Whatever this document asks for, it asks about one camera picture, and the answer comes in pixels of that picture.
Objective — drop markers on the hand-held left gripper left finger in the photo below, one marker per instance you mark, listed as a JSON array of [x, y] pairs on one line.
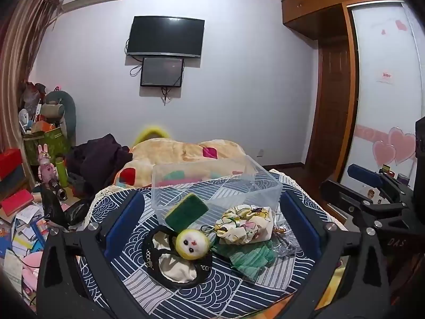
[[124, 221]]

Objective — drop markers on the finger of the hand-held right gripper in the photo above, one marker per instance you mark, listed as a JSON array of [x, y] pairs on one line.
[[363, 174], [338, 194]]

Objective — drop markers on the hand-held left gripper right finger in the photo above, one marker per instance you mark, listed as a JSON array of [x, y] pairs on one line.
[[303, 221]]

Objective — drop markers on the floral cream cloth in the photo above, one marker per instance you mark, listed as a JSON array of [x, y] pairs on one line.
[[242, 227]]

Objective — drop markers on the green yellow sponge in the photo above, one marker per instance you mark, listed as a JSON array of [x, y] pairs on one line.
[[186, 212]]

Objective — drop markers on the green knitted cloth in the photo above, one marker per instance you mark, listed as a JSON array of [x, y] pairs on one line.
[[249, 259]]

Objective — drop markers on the black trimmed cream cloth pouch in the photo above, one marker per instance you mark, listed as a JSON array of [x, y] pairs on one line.
[[176, 269]]

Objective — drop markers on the yellow round plush face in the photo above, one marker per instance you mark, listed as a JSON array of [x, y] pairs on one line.
[[192, 244]]

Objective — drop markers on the clear plastic storage box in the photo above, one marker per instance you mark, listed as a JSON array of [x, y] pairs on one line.
[[215, 189]]

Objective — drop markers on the dark clothes pile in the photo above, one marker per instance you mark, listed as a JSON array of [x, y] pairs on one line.
[[96, 162]]

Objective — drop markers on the black plastic bag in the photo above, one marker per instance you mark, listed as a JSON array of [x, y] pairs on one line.
[[56, 212]]

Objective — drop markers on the black flashlight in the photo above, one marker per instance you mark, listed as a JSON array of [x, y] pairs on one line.
[[57, 189]]

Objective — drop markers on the brown wooden door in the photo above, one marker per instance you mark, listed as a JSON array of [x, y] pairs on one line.
[[332, 106]]

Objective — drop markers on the green bottle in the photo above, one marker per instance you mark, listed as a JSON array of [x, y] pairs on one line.
[[61, 172]]

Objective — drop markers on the beige blanket with coloured patches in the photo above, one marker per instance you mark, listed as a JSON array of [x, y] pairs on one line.
[[172, 153]]

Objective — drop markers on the yellow plush pillow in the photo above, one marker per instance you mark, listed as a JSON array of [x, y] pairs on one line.
[[146, 133]]

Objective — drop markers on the pink rabbit figure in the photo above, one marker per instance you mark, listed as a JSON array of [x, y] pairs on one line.
[[44, 167]]

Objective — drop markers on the white red paper sticker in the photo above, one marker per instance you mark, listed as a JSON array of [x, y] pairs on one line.
[[385, 77]]

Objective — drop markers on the pile of papers and books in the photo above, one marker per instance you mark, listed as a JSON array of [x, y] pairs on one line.
[[23, 236]]

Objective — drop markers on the pink plush toy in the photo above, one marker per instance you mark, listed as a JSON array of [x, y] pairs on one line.
[[31, 269]]

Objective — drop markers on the green storage box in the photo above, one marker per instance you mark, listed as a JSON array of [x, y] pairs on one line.
[[53, 143]]

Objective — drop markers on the red book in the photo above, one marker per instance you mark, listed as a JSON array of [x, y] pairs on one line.
[[16, 202]]

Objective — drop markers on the blue white patterned cloth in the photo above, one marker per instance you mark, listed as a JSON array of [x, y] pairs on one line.
[[206, 302]]

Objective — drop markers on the grey long plush toy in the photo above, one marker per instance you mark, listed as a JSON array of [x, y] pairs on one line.
[[68, 113]]

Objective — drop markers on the red box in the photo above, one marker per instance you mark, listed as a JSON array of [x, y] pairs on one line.
[[10, 162]]

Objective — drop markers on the white wardrobe door with hearts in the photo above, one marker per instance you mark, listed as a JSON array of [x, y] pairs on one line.
[[375, 40]]

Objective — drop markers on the small white fan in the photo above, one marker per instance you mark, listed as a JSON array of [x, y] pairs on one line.
[[24, 119]]

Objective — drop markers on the wooden overhead cabinet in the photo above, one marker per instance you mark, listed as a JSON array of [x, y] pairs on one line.
[[315, 3]]

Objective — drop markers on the brown striped curtain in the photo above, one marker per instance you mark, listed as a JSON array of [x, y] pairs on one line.
[[20, 46]]

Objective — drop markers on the small black wall monitor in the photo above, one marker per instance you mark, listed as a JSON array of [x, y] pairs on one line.
[[162, 71]]

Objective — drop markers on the black wall television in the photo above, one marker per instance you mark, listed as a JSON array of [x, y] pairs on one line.
[[166, 35]]

